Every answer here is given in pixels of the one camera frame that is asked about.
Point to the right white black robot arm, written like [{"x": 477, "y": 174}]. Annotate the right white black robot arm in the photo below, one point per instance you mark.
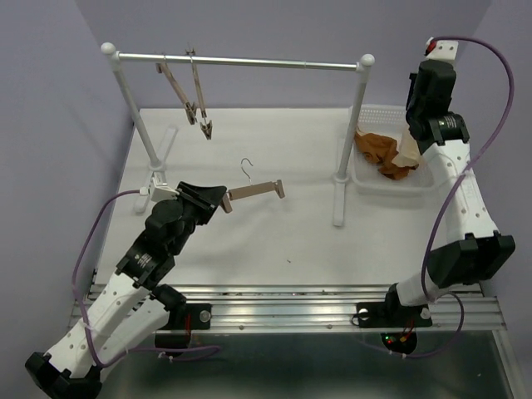
[{"x": 475, "y": 249}]

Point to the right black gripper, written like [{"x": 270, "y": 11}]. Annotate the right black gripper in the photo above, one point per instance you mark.
[{"x": 413, "y": 77}]

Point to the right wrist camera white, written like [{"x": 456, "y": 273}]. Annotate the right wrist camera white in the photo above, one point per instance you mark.
[{"x": 441, "y": 50}]

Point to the wooden clip hanger with underwear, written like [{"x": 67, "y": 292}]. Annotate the wooden clip hanger with underwear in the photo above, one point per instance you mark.
[{"x": 251, "y": 189}]

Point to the beige underwear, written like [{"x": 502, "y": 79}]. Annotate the beige underwear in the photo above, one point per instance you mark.
[{"x": 408, "y": 154}]

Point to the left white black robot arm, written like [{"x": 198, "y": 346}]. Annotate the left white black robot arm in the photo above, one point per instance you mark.
[{"x": 135, "y": 302}]

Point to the aluminium mounting rail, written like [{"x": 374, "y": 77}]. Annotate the aluminium mounting rail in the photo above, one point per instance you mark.
[{"x": 238, "y": 309}]

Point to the white clothes rack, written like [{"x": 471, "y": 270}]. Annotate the white clothes rack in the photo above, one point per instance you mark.
[{"x": 158, "y": 156}]

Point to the leftmost wooden clip hanger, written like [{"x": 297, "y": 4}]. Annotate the leftmost wooden clip hanger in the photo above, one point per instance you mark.
[{"x": 189, "y": 107}]

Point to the middle wooden clip hanger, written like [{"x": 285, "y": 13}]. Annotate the middle wooden clip hanger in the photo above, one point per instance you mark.
[{"x": 205, "y": 125}]

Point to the brown orange underwear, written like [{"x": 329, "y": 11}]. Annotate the brown orange underwear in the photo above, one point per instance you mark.
[{"x": 382, "y": 151}]

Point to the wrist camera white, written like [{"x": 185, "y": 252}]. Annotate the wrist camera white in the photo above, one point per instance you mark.
[
  {"x": 158, "y": 190},
  {"x": 441, "y": 50}
]

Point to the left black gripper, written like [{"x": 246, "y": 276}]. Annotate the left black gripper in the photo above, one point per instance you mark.
[{"x": 205, "y": 199}]

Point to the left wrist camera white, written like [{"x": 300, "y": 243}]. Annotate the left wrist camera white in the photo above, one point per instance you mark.
[{"x": 158, "y": 190}]

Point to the white plastic basket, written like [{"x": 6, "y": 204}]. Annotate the white plastic basket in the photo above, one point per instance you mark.
[{"x": 390, "y": 122}]

